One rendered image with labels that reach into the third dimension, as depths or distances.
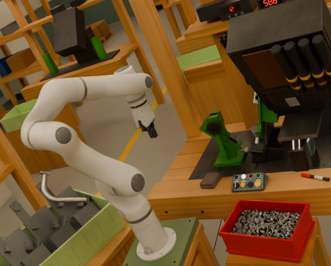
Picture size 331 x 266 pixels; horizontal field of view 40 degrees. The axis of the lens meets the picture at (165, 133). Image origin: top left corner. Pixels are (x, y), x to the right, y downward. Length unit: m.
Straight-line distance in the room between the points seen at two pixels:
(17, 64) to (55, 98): 6.14
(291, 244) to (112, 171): 0.71
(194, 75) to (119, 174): 1.07
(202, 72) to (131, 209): 1.05
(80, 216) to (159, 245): 0.64
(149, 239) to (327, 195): 0.76
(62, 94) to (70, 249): 0.90
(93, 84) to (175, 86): 0.97
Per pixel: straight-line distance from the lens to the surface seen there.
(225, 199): 2.12
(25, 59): 7.72
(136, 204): 1.86
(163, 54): 2.54
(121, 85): 1.74
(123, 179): 1.73
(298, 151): 2.02
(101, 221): 2.32
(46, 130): 1.54
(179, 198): 2.22
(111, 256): 2.31
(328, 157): 2.13
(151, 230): 1.92
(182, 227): 2.05
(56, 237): 2.42
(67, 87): 1.63
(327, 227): 3.14
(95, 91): 1.71
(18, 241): 2.45
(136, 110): 1.87
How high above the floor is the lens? 2.08
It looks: 24 degrees down
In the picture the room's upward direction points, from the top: 24 degrees counter-clockwise
